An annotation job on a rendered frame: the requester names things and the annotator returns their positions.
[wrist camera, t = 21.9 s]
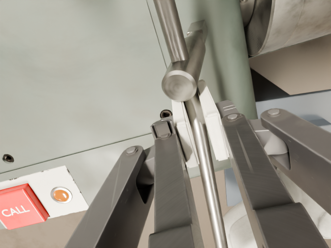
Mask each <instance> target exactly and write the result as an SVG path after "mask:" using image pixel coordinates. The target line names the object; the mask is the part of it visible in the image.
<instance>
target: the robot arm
mask: <svg viewBox="0 0 331 248"><path fill-rule="evenodd" d="M197 90H198V94H199V99H200V103H201V107H202V111H203V115H204V119H205V123H206V126H207V130H208V133H209V136H210V140H211V143H212V147H213V150H214V154H215V156H216V160H219V161H220V160H225V159H228V157H230V161H231V166H232V170H233V171H234V174H235V177H236V181H237V184H238V187H239V190H240V193H241V197H242V201H241V202H239V203H238V204H236V205H235V206H234V207H232V208H231V209H230V210H229V211H228V212H227V213H226V214H225V215H224V216H223V221H224V226H225V232H226V237H227V242H228V248H329V246H328V245H327V243H326V241H325V240H324V239H331V133H330V132H328V131H326V130H324V129H322V128H321V127H319V126H317V125H315V124H313V123H311V122H309V121H307V120H305V119H303V118H301V117H299V116H297V115H295V114H293V113H291V112H289V111H287V110H284V109H280V108H271V109H269V110H266V111H264V112H262V113H261V119H255V120H250V119H247V118H246V117H245V115H244V114H241V113H239V112H238V110H237V108H236V107H235V106H234V104H233V102H232V101H229V100H225V101H221V102H217V103H214V101H213V98H212V96H211V94H210V92H209V89H208V87H207V85H206V83H205V81H204V80H199V82H198V86H197ZM172 111H173V116H169V117H166V118H162V119H161V120H159V121H156V122H154V123H153V124H152V125H151V126H150V129H151V132H152V134H153V137H154V145H153V146H151V147H149V148H147V149H145V150H144V149H143V147H142V146H140V145H136V146H131V147H128V148H127V149H126V150H124V151H123V152H122V153H121V155H120V157H119V158H118V160H117V162H116V163H115V165H114V166H113V168H112V170H111V171H110V173H109V175H108V176H107V178H106V180H105V181H104V183H103V185H102V186H101V188H100V189H99V191H98V193H97V194H96V196H95V198H94V199H93V201H92V203H91V204H90V206H89V208H88V209H87V211H86V212H85V214H84V216H83V217H82V219H81V221H80V222H79V224H78V226H77V227H76V229H75V231H74V232H73V234H72V236H71V237H70V239H69V241H68V242H67V244H66V245H65V247H64V248H137V247H138V244H139V241H140V238H141V235H142V232H143V229H144V226H145V223H146V220H147V217H148V214H149V210H150V207H151V204H152V201H153V198H154V233H152V234H150V235H149V239H148V248H204V244H203V239H202V234H201V230H200V225H199V219H198V215H197V210H196V205H195V201H194V196H193V191H192V187H191V182H190V177H189V173H188V168H187V167H189V168H192V167H196V166H198V164H199V159H198V155H197V151H196V147H195V142H194V138H193V134H192V130H191V126H190V122H189V119H188V115H187V112H186V109H185V105H184V102H183V101H182V102H179V101H174V100H172Z"/></svg>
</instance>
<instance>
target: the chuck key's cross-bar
mask: <svg viewBox="0 0 331 248"><path fill-rule="evenodd" d="M153 2H154V5H155V9H156V12H157V16H158V18H159V22H160V25H161V28H162V32H163V35H164V39H165V43H166V46H167V49H168V53H169V56H170V59H171V63H173V62H178V61H185V60H188V59H189V54H188V50H187V46H186V42H185V38H184V34H183V31H182V27H181V23H180V19H179V15H178V11H177V7H176V3H175V0H153ZM184 105H185V109H186V112H187V115H188V119H189V122H190V126H191V130H192V134H193V138H194V142H195V147H196V151H197V155H198V159H199V171H200V176H201V180H202V185H203V190H204V195H205V199H206V204H207V209H208V214H209V219H210V224H211V229H212V233H213V238H214V243H215V248H228V242H227V237H226V232H225V226H224V221H223V215H222V210H221V204H220V199H219V193H218V188H217V182H216V177H215V171H214V166H213V160H212V155H211V149H210V144H209V139H208V133H207V128H206V123H205V119H204V115H203V111H202V107H201V103H200V99H199V94H198V90H196V93H195V95H194V96H193V97H192V98H191V99H189V100H187V101H184Z"/></svg>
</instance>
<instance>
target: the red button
mask: <svg viewBox="0 0 331 248"><path fill-rule="evenodd" d="M48 217H49V214H48V212H47V211H46V209H45V208H44V206H43V205H42V203H41V202H40V200H39V199H38V197H37V196H36V194H35V193H34V191H33V190H32V188H31V187H30V185H29V184H28V183H26V184H22V185H18V186H14V187H10V188H6V189H2V190H0V220H1V221H2V222H3V224H4V225H5V226H6V227H7V229H8V230H11V229H15V228H19V227H24V226H28V225H32V224H37V223H41V222H45V221H46V220H47V218H48Z"/></svg>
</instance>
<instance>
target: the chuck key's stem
mask: <svg viewBox="0 0 331 248"><path fill-rule="evenodd" d="M207 34H208V32H207V27H206V22H205V20H201V21H197V22H193V23H191V25H190V27H189V29H188V31H187V37H185V42H186V46H187V50H188V54H189V59H188V60H185V61H178V62H173V63H171V62H170V65H169V67H168V69H167V71H166V73H165V75H164V77H163V79H162V90H163V92H164V94H165V95H166V96H167V97H168V98H170V99H172V100H174V101H179V102H182V101H187V100H189V99H191V98H192V97H193V96H194V95H195V93H196V90H197V86H198V82H199V76H200V72H201V68H202V64H203V60H204V56H205V50H206V48H205V41H206V38H207Z"/></svg>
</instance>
